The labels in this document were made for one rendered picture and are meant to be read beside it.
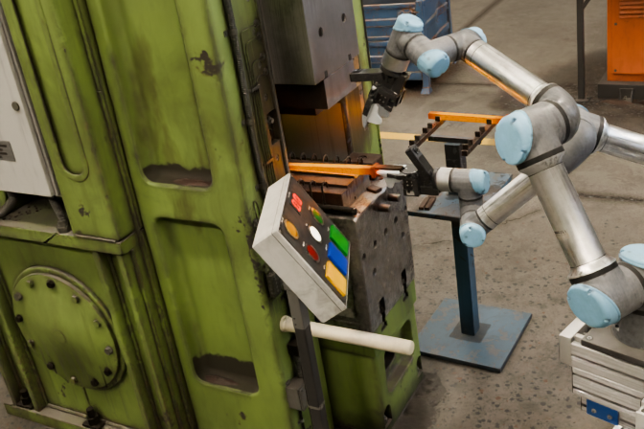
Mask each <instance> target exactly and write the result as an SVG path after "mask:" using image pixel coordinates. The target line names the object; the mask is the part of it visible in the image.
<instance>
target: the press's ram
mask: <svg viewBox="0 0 644 429"><path fill-rule="evenodd" d="M260 4H261V10H262V15H263V21H264V30H265V36H266V41H267V47H268V51H269V57H270V62H271V68H272V74H273V78H274V84H302V85H316V84H317V83H319V82H320V81H321V80H323V79H324V78H325V77H327V76H329V75H330V74H332V73H333V72H334V71H336V70H337V69H339V68H340V67H341V66H343V65H344V64H346V63H347V62H348V61H349V60H351V59H353V58H354V57H355V56H357V55H359V49H358V42H357V28H356V21H355V14H354V6H353V0H260Z"/></svg>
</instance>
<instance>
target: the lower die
mask: <svg viewBox="0 0 644 429"><path fill-rule="evenodd" d="M288 162H289V163H313V164H340V165H356V164H344V163H333V162H320V161H309V160H296V159H290V160H288ZM290 174H291V175H292V176H293V178H294V179H295V180H296V181H297V182H298V180H299V179H300V178H302V179H303V180H304V184H305V185H304V186H303V185H302V181H300V182H299V184H300V186H301V187H302V188H303V189H304V190H305V191H306V192H307V194H308V195H309V196H311V194H310V188H309V184H310V181H311V180H312V179H313V180H314V181H315V183H316V186H314V184H313V182H311V192H312V198H313V201H314V202H315V203H318V204H323V196H322V191H321V184H322V182H323V181H327V183H328V188H326V183H324V185H323V191H324V196H325V201H326V203H327V204H328V205H335V206H346V207H350V206H351V205H352V204H353V203H354V202H355V201H356V200H357V199H358V198H359V197H360V196H361V195H362V194H363V193H364V192H365V191H366V190H367V189H366V188H367V187H369V186H370V180H369V175H368V174H360V175H359V176H358V177H357V178H356V175H355V174H346V173H335V172H324V171H313V170H301V169H290ZM355 197H356V199H355Z"/></svg>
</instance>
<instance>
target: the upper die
mask: <svg viewBox="0 0 644 429"><path fill-rule="evenodd" d="M353 70H355V68H354V61H353V60H352V59H351V60H349V61H348V62H347V63H346V64H344V65H343V66H341V67H340V68H339V69H337V70H336V71H334V72H333V73H332V74H330V75H329V76H327V77H325V78H324V79H323V80H321V81H320V82H319V83H317V84H316V85H302V84H275V89H276V96H277V100H278V105H279V107H292V108H314V109H329V108H331V107H332V106H333V105H334V104H336V103H337V102H339V101H340V100H341V99H342V98H344V97H345V96H346V95H347V94H349V93H350V92H351V91H353V90H354V89H355V88H356V87H357V83H356V82H351V81H350V76H349V74H350V73H352V72H353Z"/></svg>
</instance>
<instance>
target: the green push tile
mask: <svg viewBox="0 0 644 429"><path fill-rule="evenodd" d="M330 240H331V241H332V242H333V243H334V244H335V245H336V247H337V248H338V249H339V250H340V251H341V252H342V253H343V255H344V256H345V257H347V256H348V246H349V242H348V241H347V240H346V238H345V237H344V236H343V235H341V234H340V233H339V231H338V230H337V229H336V228H335V227H334V226H333V225H331V229H330Z"/></svg>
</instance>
